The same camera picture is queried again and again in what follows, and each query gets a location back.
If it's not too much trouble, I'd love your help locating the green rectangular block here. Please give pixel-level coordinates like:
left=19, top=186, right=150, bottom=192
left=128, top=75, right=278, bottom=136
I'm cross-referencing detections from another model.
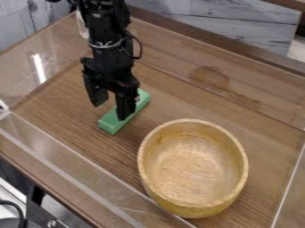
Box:
left=98, top=89, right=152, bottom=135

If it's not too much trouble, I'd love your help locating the black metal table bracket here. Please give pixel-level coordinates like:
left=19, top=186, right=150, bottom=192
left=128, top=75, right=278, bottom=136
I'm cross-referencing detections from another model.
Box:
left=26, top=185, right=69, bottom=228

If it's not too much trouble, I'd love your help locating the brown wooden bowl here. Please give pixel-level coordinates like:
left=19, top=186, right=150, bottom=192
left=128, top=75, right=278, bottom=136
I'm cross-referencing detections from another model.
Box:
left=137, top=118, right=249, bottom=218

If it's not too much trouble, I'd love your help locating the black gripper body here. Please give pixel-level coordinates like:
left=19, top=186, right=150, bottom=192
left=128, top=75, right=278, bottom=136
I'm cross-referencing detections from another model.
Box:
left=81, top=41, right=140, bottom=94

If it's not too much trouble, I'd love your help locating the clear acrylic tray wall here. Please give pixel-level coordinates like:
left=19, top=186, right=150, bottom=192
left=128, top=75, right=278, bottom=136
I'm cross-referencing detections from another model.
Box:
left=0, top=110, right=196, bottom=228

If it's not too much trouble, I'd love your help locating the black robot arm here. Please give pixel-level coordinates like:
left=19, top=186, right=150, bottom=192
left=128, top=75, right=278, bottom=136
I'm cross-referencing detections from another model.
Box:
left=68, top=0, right=144, bottom=120

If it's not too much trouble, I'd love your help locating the black cable bottom left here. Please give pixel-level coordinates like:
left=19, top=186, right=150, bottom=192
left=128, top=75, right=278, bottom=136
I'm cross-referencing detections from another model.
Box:
left=0, top=199, right=27, bottom=228

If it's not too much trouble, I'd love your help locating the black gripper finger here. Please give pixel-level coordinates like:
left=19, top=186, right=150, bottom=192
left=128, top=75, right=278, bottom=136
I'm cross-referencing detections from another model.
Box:
left=116, top=88, right=138, bottom=121
left=84, top=75, right=109, bottom=107

